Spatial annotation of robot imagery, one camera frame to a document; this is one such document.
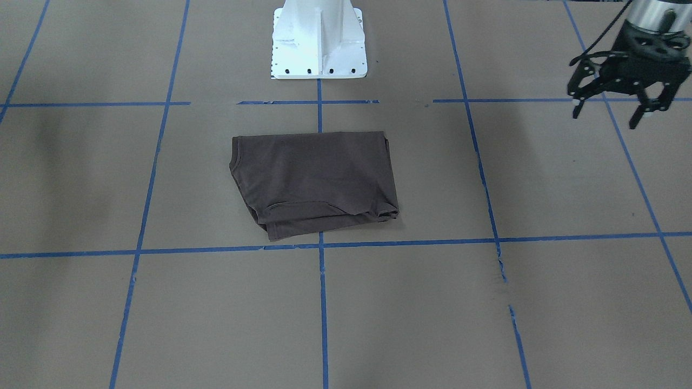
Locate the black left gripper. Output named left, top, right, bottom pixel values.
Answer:
left=567, top=51, right=690, bottom=130

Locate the dark brown t-shirt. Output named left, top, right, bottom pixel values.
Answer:
left=229, top=131, right=400, bottom=242

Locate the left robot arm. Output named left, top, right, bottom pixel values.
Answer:
left=567, top=1, right=691, bottom=130

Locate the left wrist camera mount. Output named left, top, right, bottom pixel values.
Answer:
left=612, top=21, right=690, bottom=63

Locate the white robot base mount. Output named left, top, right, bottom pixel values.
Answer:
left=270, top=1, right=368, bottom=79

